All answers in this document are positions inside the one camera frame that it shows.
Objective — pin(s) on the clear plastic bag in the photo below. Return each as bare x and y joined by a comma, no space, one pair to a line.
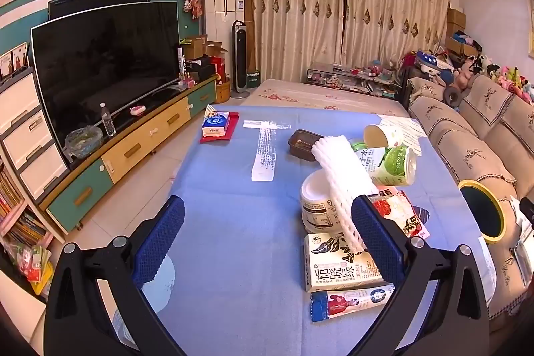
523,262

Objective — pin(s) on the cluttered glass coffee table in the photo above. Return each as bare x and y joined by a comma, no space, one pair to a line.
354,78

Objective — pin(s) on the white foam net sleeve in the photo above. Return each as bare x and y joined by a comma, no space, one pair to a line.
338,168

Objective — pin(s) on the cream tea drink carton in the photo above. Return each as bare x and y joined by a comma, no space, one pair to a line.
329,268

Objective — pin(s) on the pile of plush toys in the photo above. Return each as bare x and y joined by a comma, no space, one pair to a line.
504,76

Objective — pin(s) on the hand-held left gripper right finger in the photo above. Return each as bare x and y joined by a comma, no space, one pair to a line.
375,243

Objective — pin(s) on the tall white narrow box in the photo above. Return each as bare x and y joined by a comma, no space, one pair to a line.
182,64

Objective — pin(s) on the white drawer unit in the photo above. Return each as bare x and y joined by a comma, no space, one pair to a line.
25,130

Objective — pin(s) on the black suitcase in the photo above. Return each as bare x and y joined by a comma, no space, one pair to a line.
409,85

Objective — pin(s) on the large curved television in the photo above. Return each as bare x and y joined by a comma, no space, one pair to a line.
104,68

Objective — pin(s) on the red white snack packet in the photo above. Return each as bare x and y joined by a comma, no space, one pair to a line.
396,210

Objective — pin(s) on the photo frame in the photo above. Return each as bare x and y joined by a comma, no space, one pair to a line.
18,58

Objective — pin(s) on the blue tissue pack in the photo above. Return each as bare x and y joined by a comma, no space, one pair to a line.
215,124

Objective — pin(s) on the clear water bottle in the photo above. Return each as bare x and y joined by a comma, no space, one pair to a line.
108,122

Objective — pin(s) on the floral beige mattress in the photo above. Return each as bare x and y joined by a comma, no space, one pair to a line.
325,99

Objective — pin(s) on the beige sofa with covers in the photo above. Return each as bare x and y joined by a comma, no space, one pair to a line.
459,147

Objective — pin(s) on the grey neck pillow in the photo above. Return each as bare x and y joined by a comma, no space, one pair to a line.
448,95

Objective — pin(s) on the small pink white object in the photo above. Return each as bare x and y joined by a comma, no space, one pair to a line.
137,110

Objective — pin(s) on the white paper sheet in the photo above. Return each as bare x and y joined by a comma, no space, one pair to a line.
516,218

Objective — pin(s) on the white paper bowls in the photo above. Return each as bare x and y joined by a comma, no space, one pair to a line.
315,201

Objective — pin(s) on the green yellow television cabinet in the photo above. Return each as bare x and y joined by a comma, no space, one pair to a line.
137,143

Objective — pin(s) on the blue star plush shoe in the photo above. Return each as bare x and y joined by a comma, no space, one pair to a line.
429,60

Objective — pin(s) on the open cardboard box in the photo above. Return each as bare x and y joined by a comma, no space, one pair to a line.
194,47
215,49

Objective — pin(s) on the red gift bag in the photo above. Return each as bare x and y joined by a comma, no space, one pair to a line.
219,68

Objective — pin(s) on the clear bag with greens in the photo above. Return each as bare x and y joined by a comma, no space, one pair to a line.
83,141

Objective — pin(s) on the black box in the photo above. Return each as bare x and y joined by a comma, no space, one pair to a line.
200,69

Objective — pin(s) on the small pink box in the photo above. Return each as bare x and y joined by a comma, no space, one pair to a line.
187,83

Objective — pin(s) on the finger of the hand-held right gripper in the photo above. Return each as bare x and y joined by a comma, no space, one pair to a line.
527,212

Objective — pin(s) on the stacked cardboard boxes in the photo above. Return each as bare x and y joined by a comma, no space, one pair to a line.
455,20

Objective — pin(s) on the pile of colourful packets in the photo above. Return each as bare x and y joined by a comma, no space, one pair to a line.
29,268

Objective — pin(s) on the blue star tablecloth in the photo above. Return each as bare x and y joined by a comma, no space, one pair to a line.
233,214

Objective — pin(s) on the blue red snack wrapper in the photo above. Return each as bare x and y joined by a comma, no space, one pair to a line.
346,301

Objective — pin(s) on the beige embroidered curtain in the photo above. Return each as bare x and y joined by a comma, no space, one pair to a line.
292,14
396,5

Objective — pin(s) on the pile of clothes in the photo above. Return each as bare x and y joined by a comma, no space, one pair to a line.
465,41

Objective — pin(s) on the brown plastic tray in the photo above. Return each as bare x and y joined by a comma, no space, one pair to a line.
298,141

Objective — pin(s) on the bookshelf with books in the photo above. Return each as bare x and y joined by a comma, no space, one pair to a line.
16,214

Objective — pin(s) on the dark green box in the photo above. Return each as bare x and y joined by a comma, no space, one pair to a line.
253,80

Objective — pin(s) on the black tower fan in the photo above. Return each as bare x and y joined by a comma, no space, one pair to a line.
240,55

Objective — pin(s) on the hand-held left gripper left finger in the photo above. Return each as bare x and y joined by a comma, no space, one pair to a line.
160,243

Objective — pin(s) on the cream paper cup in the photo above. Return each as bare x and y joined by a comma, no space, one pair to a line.
383,135

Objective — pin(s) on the wooden bucket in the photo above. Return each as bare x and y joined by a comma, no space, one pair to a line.
223,91

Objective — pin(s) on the yellow rimmed trash bin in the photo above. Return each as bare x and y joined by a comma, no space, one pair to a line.
479,210

